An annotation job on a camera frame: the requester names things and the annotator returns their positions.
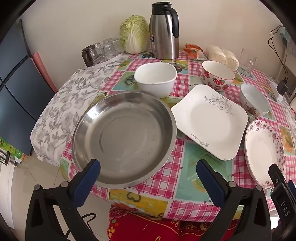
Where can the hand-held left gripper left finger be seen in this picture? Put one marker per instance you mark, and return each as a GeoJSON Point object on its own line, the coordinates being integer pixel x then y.
{"type": "Point", "coordinates": [87, 183]}

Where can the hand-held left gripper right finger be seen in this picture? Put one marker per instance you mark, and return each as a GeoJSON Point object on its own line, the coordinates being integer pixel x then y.
{"type": "Point", "coordinates": [208, 180]}

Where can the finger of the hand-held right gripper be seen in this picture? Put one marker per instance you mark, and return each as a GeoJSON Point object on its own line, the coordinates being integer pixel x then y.
{"type": "Point", "coordinates": [276, 175]}

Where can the round pink floral plate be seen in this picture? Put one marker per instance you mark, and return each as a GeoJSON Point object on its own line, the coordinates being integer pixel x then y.
{"type": "Point", "coordinates": [261, 148]}

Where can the large stainless steel basin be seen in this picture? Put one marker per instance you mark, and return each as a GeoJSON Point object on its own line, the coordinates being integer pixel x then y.
{"type": "Point", "coordinates": [124, 139]}

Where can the white square plate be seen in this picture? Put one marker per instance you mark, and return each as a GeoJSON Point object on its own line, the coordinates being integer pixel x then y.
{"type": "Point", "coordinates": [208, 120]}

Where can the small white floral bowl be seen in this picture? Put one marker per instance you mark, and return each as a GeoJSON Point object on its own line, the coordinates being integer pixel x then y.
{"type": "Point", "coordinates": [252, 109]}

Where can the strawberry print bowl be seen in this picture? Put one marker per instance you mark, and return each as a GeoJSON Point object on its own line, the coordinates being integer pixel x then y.
{"type": "Point", "coordinates": [215, 83]}

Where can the white square bowl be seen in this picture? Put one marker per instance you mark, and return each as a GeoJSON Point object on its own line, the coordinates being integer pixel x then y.
{"type": "Point", "coordinates": [155, 85]}

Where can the pink checked tablecloth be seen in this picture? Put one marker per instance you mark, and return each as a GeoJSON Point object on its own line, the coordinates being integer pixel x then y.
{"type": "Point", "coordinates": [175, 185]}

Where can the red floral cushion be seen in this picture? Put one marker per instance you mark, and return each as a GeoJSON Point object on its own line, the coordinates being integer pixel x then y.
{"type": "Point", "coordinates": [143, 229]}

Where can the white power strip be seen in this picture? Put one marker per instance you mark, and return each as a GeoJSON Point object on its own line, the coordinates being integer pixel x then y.
{"type": "Point", "coordinates": [276, 93]}

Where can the green printed carton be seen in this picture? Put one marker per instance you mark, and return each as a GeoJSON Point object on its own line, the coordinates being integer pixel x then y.
{"type": "Point", "coordinates": [10, 147]}

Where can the black charger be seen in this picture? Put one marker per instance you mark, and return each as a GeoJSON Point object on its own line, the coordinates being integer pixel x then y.
{"type": "Point", "coordinates": [282, 87]}

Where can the dark blue cabinet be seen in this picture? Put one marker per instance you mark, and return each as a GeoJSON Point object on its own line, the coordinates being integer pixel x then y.
{"type": "Point", "coordinates": [18, 92]}

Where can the clear glass mug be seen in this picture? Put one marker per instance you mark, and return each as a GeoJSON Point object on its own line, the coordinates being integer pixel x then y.
{"type": "Point", "coordinates": [246, 62]}

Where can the pink rolled mat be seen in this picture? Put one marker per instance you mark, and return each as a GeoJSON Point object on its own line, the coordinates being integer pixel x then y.
{"type": "Point", "coordinates": [42, 69]}

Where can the bag of steamed buns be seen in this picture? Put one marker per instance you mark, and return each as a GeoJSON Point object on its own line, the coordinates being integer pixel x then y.
{"type": "Point", "coordinates": [222, 56]}

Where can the round white tray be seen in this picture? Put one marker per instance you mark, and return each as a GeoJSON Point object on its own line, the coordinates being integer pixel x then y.
{"type": "Point", "coordinates": [115, 57]}

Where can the orange snack packet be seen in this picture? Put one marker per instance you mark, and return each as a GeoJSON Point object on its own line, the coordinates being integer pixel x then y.
{"type": "Point", "coordinates": [194, 52]}

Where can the clear drinking glass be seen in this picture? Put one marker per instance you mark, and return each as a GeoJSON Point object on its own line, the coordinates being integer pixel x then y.
{"type": "Point", "coordinates": [107, 52]}
{"type": "Point", "coordinates": [106, 41]}
{"type": "Point", "coordinates": [117, 46]}

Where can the green cloth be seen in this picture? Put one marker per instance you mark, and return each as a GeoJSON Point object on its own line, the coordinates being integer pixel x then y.
{"type": "Point", "coordinates": [285, 37]}

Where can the stainless steel thermos jug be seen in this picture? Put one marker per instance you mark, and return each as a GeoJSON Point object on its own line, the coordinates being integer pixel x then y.
{"type": "Point", "coordinates": [161, 34]}

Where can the napa cabbage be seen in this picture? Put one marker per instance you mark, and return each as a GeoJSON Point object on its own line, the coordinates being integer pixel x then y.
{"type": "Point", "coordinates": [134, 32]}

